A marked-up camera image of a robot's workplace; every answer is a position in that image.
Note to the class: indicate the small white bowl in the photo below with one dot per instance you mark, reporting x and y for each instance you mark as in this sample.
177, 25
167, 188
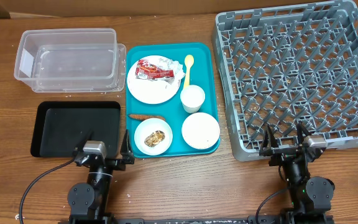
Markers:
144, 129

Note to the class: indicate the orange sweet potato stick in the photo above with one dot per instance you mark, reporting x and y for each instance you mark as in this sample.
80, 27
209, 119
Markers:
143, 117

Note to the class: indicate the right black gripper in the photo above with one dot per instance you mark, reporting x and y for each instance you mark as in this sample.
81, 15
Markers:
270, 148

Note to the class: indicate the clear plastic bin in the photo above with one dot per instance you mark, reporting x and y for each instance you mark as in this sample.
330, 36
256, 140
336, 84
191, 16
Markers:
71, 60

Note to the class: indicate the large white plate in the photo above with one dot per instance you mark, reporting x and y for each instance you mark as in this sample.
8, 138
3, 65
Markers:
148, 91

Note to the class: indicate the red snack wrapper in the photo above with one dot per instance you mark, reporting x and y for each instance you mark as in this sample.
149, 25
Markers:
148, 71

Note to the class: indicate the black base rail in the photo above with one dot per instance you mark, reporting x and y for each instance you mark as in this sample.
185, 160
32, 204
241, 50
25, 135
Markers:
194, 221

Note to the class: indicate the white bowl with rice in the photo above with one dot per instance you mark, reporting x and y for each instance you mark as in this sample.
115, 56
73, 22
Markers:
200, 130

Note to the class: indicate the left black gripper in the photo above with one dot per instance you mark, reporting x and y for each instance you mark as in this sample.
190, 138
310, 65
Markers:
126, 157

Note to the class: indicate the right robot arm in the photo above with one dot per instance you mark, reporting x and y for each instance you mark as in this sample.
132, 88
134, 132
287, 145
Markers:
310, 196

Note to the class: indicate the brown food chunk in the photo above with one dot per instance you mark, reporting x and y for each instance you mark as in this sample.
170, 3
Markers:
154, 138

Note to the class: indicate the crumpled white napkin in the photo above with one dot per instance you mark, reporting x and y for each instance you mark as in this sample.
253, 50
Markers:
175, 66

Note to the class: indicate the black plastic tray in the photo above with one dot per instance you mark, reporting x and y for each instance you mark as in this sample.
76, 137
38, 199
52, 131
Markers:
62, 126

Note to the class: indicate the grey dishwasher rack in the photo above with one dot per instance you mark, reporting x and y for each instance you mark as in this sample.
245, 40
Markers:
280, 66

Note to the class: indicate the yellow plastic spoon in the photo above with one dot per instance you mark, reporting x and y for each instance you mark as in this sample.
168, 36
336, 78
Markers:
189, 61

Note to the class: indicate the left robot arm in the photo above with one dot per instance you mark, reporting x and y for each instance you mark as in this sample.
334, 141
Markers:
88, 200

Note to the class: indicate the white paper cup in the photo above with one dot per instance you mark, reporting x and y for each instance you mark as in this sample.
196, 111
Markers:
192, 97

